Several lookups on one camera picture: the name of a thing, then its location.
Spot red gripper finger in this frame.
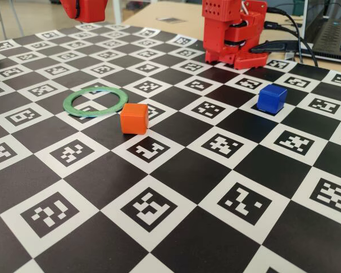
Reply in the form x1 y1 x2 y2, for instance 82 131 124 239
59 0 81 20

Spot red cube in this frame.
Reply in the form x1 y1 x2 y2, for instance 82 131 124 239
78 0 107 23

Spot orange cube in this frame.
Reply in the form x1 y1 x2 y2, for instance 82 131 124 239
119 102 149 135

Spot blue cube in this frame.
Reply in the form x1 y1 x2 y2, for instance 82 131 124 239
257 84 288 114

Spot red robot base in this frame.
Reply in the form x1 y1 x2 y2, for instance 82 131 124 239
206 0 269 71

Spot white table leg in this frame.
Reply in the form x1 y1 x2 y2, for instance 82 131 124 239
113 0 123 26

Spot metal chair legs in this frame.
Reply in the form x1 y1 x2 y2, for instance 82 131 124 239
0 0 20 39

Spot small printed marker sheet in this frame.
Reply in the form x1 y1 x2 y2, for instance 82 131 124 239
155 16 183 24

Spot black clamp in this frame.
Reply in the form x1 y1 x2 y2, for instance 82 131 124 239
249 39 302 55

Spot black white marker checkerboard mat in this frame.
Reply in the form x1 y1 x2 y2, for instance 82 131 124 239
0 22 341 273

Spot green box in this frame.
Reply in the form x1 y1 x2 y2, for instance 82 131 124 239
293 0 307 15

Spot grey laptop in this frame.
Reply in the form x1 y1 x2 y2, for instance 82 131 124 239
302 0 341 65

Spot green flat ring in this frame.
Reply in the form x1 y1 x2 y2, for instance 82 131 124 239
62 86 129 118

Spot black usb cable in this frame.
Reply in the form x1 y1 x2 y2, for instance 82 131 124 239
263 21 321 68

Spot black power cable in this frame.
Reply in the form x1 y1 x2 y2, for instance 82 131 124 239
265 7 307 40

